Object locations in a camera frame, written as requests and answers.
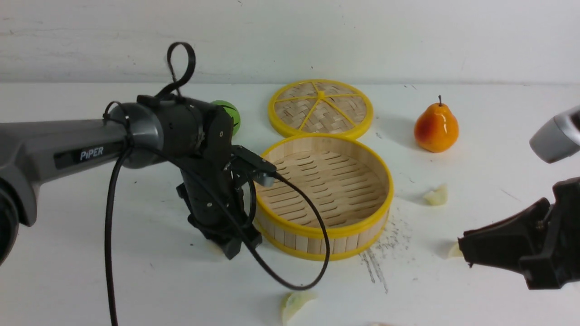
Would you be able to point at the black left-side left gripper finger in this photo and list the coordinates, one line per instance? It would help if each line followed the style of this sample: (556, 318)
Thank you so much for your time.
(232, 242)

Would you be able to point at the greenish dumpling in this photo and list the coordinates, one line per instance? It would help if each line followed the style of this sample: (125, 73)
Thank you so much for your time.
(293, 302)

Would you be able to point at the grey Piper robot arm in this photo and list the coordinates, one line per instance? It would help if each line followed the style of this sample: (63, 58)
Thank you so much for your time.
(193, 135)

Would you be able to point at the pale dumpling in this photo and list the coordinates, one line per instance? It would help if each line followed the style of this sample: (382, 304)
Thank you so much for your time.
(455, 251)

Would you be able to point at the white dumpling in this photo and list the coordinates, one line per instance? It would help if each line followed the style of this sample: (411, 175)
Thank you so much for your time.
(213, 248)
(438, 196)

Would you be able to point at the green toy watermelon ball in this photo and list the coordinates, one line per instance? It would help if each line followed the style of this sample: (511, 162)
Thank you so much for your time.
(233, 112)

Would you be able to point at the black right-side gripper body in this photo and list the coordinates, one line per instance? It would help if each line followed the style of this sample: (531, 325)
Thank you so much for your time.
(557, 262)

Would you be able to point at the orange toy pear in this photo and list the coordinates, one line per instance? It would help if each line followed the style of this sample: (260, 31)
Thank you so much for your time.
(437, 129)

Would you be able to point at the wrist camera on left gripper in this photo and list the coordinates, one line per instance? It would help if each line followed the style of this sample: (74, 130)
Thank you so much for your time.
(254, 167)

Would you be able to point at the bamboo steamer tray yellow rim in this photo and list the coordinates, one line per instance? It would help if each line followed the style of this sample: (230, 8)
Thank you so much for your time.
(338, 202)

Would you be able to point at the woven bamboo steamer lid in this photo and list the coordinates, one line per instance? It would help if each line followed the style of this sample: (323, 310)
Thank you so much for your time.
(320, 106)

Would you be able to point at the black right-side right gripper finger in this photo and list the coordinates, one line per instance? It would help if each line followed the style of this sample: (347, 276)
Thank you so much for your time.
(503, 243)

